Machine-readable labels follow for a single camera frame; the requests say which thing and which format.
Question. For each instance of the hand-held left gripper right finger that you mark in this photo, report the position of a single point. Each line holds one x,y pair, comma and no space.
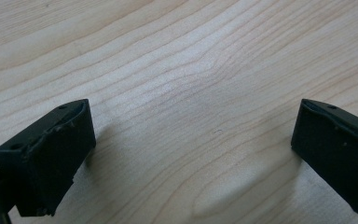
338,152

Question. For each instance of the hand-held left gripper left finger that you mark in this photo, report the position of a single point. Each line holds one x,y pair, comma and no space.
51,155

